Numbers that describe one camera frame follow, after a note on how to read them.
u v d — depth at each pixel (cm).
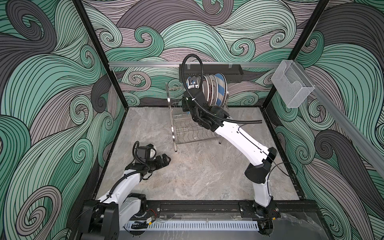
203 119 49
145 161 67
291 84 80
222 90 73
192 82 57
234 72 93
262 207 62
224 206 75
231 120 44
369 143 53
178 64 93
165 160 78
